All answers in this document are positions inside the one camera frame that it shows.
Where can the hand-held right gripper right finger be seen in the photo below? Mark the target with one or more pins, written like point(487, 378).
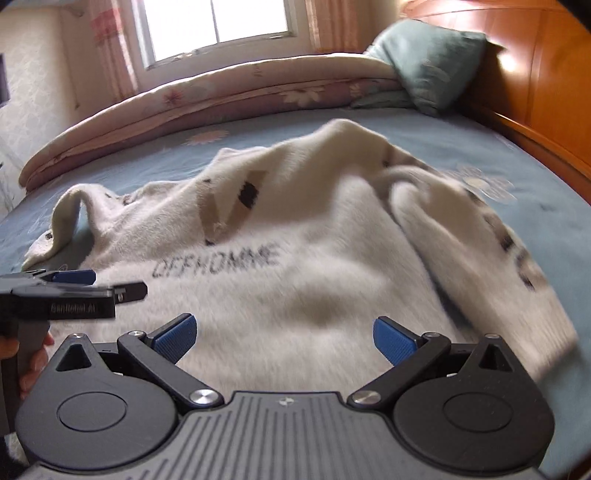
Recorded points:
point(395, 341)

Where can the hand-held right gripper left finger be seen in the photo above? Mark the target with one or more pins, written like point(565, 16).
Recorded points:
point(178, 339)

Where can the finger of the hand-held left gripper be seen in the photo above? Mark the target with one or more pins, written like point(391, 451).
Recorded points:
point(131, 293)
point(74, 277)

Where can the cream fuzzy sweater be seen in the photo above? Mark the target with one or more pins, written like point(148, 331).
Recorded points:
point(314, 221)

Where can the person's left hand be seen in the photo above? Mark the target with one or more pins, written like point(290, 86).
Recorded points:
point(34, 369)

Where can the folded pink floral quilt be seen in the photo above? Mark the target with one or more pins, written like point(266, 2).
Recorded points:
point(184, 101)

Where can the pink patterned curtain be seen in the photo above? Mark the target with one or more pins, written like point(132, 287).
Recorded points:
point(113, 50)
point(332, 23)

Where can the flat teal pillow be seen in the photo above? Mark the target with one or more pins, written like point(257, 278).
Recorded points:
point(383, 99)

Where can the window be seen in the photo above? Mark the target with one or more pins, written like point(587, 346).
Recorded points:
point(184, 23)

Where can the teal printed pillow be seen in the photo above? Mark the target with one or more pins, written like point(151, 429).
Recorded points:
point(429, 64)

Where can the wooden headboard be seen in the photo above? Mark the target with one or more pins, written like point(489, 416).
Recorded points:
point(545, 69)

